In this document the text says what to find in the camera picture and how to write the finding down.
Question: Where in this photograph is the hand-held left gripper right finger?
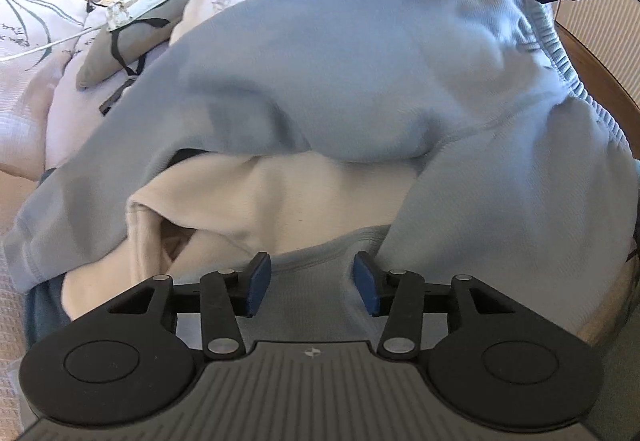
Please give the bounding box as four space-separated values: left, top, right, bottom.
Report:
352 252 549 363

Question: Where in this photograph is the light blue sweater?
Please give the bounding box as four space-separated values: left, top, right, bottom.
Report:
2 0 640 337

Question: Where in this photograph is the grey cushion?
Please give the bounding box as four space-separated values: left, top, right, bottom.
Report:
76 0 266 90

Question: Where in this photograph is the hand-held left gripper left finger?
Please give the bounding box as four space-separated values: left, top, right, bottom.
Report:
70 252 273 363

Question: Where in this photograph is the white cable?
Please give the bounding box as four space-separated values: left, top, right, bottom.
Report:
0 27 110 63

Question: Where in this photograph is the white knit sweater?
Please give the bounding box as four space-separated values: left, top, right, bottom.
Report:
62 0 423 324

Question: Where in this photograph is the white ribbed cabinet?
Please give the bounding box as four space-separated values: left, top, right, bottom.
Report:
549 0 640 103

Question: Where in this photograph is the white covered sofa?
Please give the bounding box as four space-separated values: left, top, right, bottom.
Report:
0 0 640 441

